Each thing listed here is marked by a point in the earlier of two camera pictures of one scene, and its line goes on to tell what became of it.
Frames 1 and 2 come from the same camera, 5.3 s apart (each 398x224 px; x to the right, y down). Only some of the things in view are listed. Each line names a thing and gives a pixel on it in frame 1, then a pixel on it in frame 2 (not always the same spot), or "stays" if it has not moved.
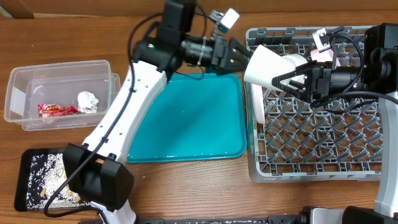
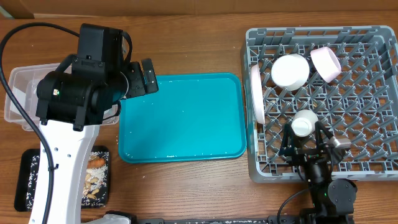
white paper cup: x=264 y=65 to x=303 y=122
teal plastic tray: x=196 y=116 stays
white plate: x=257 y=96 stays
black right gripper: x=318 y=81 to x=304 y=155
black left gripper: x=219 y=58 to x=138 y=86
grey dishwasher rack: x=299 y=142 stays
